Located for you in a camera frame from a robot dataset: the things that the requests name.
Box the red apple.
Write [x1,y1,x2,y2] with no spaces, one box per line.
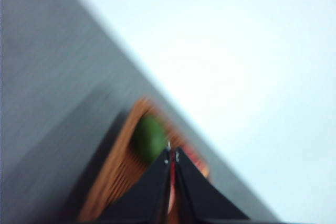
[169,144,210,213]

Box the green avocado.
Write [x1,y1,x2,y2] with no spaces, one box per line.
[132,114,167,164]

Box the brown wicker basket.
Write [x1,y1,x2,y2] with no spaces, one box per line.
[77,98,187,223]

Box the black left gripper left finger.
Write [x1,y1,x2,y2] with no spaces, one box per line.
[99,148,172,224]

